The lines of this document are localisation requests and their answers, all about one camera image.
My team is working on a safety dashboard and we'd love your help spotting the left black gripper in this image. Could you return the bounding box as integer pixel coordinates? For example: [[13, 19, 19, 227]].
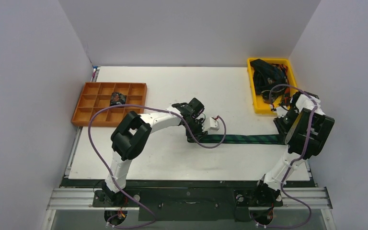
[[183, 119, 208, 143]]

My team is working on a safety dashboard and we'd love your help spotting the green navy striped tie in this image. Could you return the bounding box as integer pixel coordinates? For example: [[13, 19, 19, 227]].
[[196, 134, 285, 145]]

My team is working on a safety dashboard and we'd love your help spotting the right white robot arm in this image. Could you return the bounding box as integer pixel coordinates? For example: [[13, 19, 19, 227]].
[[251, 92, 335, 205]]

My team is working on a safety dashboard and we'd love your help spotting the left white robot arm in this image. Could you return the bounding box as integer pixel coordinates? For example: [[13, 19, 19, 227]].
[[102, 98, 211, 206]]

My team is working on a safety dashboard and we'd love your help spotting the pile of dark ties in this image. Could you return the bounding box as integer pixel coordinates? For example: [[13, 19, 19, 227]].
[[250, 59, 290, 105]]

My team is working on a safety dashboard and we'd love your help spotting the yellow plastic bin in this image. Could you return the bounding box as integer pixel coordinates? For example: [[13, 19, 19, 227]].
[[247, 57, 297, 115]]

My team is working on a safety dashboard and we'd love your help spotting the rolled dark tie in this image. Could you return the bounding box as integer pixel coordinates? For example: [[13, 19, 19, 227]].
[[109, 92, 127, 106]]

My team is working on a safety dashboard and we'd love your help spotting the orange compartment tray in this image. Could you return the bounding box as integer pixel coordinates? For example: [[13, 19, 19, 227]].
[[71, 82, 147, 127]]

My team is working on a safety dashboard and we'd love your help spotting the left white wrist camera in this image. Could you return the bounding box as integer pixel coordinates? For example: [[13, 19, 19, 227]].
[[202, 117, 219, 132]]

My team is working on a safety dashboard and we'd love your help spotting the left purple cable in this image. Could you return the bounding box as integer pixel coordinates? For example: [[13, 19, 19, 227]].
[[88, 104, 228, 229]]

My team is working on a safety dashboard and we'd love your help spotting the purple cable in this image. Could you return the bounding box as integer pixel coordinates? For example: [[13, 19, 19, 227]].
[[88, 104, 228, 229], [251, 84, 320, 229]]

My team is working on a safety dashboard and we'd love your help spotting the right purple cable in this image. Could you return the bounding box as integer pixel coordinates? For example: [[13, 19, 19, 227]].
[[251, 84, 320, 229]]

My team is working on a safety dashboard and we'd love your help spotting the aluminium rail frame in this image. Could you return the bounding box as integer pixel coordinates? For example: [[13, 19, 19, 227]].
[[42, 187, 337, 230]]

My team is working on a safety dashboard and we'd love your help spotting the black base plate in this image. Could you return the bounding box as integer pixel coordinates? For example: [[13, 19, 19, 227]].
[[60, 178, 321, 225]]

